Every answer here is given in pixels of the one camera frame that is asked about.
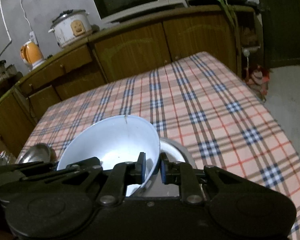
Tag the brown wooden cabinet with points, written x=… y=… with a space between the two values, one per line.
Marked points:
x=125 y=50

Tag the green cloth on cabinet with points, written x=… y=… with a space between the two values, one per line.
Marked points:
x=225 y=2

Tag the red object on floor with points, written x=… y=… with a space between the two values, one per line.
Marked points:
x=257 y=79

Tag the white shallow bowl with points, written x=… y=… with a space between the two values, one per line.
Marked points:
x=173 y=150

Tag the white rice cooker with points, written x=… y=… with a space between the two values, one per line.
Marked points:
x=71 y=26

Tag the steel steamer pot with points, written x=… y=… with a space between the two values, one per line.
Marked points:
x=6 y=72

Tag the deep steel bowl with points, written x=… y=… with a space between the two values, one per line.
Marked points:
x=155 y=187

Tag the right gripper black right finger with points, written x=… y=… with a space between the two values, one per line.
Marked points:
x=185 y=176

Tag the small steel dish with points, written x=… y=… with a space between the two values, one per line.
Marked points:
x=39 y=153

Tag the white bowl bluish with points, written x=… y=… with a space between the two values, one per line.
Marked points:
x=117 y=139

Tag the dark door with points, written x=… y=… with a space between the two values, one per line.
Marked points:
x=281 y=32

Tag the orange electric kettle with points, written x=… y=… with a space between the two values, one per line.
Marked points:
x=31 y=54

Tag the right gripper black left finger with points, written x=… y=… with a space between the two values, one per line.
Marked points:
x=121 y=176

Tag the cooking oil bottle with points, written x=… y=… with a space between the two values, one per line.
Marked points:
x=7 y=158

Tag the plaid tablecloth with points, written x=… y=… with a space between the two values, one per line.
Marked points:
x=199 y=103

